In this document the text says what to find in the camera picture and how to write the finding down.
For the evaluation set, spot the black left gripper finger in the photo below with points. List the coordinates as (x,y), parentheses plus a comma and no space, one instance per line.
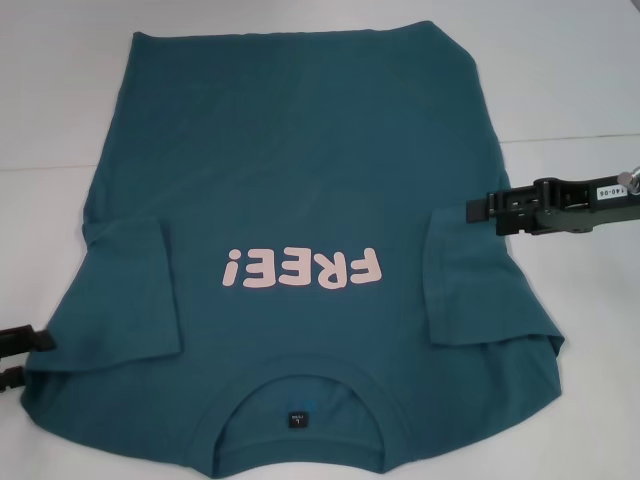
(25,342)
(11,380)

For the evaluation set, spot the blue FREE print T-shirt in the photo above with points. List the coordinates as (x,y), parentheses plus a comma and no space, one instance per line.
(280,150)

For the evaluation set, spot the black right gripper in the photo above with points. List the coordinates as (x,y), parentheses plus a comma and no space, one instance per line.
(585,200)

